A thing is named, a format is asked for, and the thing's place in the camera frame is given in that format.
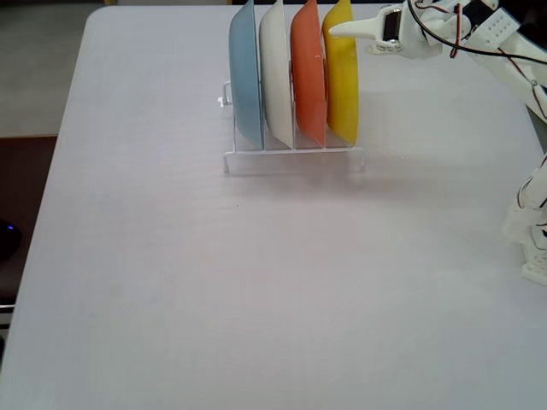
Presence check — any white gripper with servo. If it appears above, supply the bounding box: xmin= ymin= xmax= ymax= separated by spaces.
xmin=327 ymin=3 xmax=454 ymax=61

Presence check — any yellow plate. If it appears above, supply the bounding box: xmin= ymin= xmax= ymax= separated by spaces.
xmin=321 ymin=0 xmax=360 ymax=146

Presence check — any orange plate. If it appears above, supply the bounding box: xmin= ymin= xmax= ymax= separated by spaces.
xmin=289 ymin=0 xmax=329 ymax=149

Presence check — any white plate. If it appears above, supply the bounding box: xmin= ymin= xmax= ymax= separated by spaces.
xmin=258 ymin=0 xmax=296 ymax=150

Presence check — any blue plate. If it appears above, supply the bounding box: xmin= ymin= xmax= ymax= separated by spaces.
xmin=228 ymin=0 xmax=264 ymax=144

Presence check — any dark brown wooden furniture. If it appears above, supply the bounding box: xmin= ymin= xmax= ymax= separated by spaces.
xmin=0 ymin=135 xmax=59 ymax=307

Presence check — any black computer mouse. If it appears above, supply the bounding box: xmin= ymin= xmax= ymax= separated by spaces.
xmin=0 ymin=218 xmax=23 ymax=261

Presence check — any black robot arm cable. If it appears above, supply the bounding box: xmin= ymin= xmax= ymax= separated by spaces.
xmin=405 ymin=0 xmax=547 ymax=65

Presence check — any white wire plate rack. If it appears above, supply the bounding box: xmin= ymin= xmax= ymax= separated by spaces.
xmin=215 ymin=80 xmax=368 ymax=174

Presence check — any red robot arm wire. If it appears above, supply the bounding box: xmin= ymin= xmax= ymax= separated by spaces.
xmin=448 ymin=2 xmax=547 ymax=123

